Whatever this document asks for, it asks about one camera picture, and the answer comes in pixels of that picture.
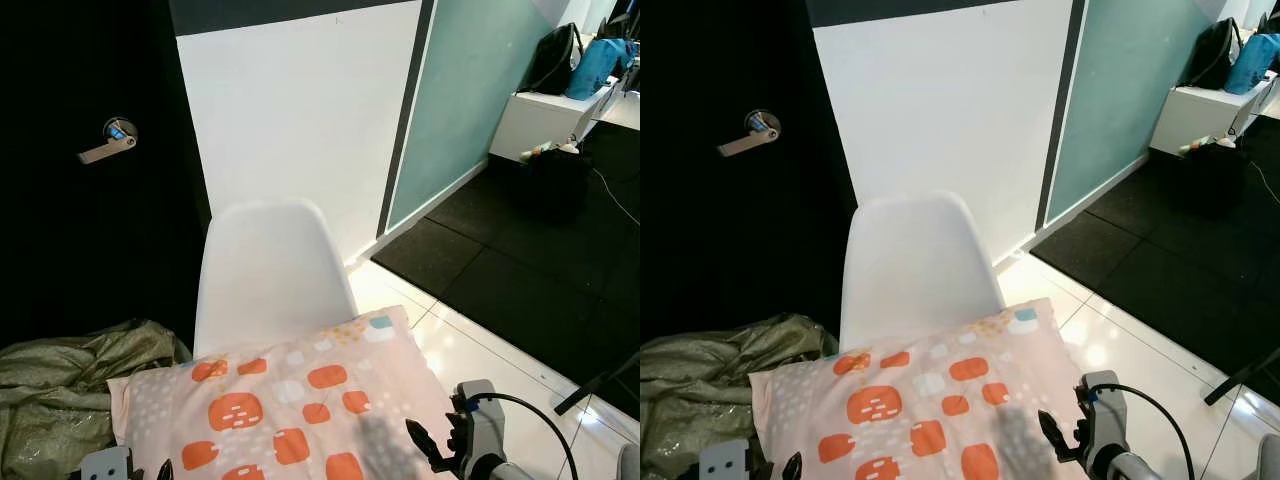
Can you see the teal glass panel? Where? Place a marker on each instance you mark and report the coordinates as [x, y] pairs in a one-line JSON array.
[[1120, 100], [460, 100]]

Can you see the black door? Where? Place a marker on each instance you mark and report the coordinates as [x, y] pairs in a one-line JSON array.
[[90, 240], [730, 240]]

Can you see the pink pillow with orange print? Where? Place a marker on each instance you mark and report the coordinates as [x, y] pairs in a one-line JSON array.
[[930, 400], [290, 410]]

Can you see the small white green object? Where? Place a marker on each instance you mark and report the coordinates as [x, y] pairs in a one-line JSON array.
[[550, 149], [1205, 145]]

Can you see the blue bag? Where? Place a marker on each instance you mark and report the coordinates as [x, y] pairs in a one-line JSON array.
[[1255, 65], [595, 68]]

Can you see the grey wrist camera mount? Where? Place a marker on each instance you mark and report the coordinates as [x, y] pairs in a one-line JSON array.
[[1110, 415], [725, 460], [486, 425], [105, 465]]

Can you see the black backpack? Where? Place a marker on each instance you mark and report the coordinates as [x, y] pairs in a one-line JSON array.
[[553, 60], [1210, 55]]

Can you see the dark grey partition frame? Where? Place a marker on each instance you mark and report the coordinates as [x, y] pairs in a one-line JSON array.
[[408, 110], [1062, 110]]

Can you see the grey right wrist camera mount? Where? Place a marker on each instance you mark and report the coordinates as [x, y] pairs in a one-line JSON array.
[[486, 425], [1110, 415]]

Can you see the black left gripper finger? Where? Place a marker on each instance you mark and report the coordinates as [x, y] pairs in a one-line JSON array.
[[164, 472], [792, 468]]

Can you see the black fabric bag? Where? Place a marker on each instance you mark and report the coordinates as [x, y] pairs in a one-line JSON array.
[[555, 180], [1215, 175]]

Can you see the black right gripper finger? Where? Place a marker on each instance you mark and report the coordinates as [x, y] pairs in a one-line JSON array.
[[1056, 436], [424, 444], [1083, 424], [456, 430]]

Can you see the black tripod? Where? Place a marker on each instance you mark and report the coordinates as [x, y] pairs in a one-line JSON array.
[[1240, 382], [595, 385]]

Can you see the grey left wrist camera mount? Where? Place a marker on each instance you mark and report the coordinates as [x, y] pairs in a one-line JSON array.
[[725, 460], [105, 465]]

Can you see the olive green blanket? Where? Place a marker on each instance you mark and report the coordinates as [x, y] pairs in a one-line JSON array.
[[55, 400], [695, 400]]

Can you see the white plastic chair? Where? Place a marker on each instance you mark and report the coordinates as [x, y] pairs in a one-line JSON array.
[[265, 270], [915, 265]]

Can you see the white low cabinet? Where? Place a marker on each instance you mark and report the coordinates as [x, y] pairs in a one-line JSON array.
[[1195, 115], [535, 120]]

